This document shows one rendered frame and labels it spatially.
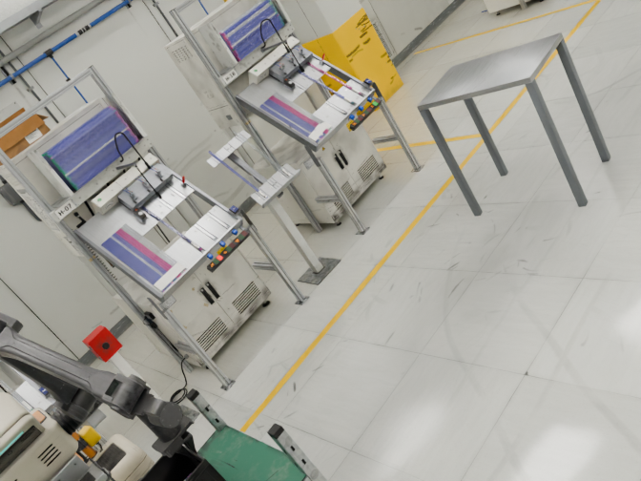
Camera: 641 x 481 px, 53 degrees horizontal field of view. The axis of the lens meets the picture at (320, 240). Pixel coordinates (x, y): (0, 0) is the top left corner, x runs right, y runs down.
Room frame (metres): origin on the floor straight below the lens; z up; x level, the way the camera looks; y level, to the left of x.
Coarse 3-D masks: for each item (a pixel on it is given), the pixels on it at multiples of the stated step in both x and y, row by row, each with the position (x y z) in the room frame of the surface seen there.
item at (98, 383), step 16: (16, 320) 1.51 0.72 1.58; (0, 336) 1.48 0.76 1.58; (16, 336) 1.47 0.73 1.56; (0, 352) 1.46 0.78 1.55; (16, 352) 1.44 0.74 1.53; (32, 352) 1.43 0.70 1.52; (48, 352) 1.42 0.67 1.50; (48, 368) 1.39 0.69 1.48; (64, 368) 1.38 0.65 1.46; (80, 368) 1.37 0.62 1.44; (80, 384) 1.34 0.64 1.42; (96, 384) 1.33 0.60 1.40; (112, 384) 1.33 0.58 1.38; (128, 384) 1.31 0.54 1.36; (112, 400) 1.29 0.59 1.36; (128, 400) 1.29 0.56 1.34
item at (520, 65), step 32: (480, 64) 3.41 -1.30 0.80; (512, 64) 3.12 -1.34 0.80; (544, 64) 2.95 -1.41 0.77; (448, 96) 3.26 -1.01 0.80; (576, 96) 3.12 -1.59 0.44; (480, 128) 3.64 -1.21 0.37; (544, 128) 2.88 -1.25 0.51; (448, 160) 3.40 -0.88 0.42; (608, 160) 3.09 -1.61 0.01; (576, 192) 2.86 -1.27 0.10
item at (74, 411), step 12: (0, 324) 1.51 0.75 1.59; (12, 360) 1.57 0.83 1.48; (24, 372) 1.59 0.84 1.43; (36, 372) 1.60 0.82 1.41; (48, 384) 1.61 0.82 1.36; (60, 384) 1.63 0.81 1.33; (60, 396) 1.62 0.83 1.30; (72, 396) 1.64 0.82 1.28; (60, 408) 1.63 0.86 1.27; (72, 408) 1.63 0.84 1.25
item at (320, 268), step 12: (252, 180) 3.97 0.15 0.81; (276, 204) 3.96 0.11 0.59; (276, 216) 3.98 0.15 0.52; (288, 216) 3.98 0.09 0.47; (288, 228) 3.95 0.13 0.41; (300, 240) 3.96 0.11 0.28; (300, 252) 3.98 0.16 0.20; (312, 252) 3.97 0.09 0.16; (312, 264) 3.95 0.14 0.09; (324, 264) 4.00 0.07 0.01; (336, 264) 3.91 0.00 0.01; (312, 276) 3.96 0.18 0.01; (324, 276) 3.86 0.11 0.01
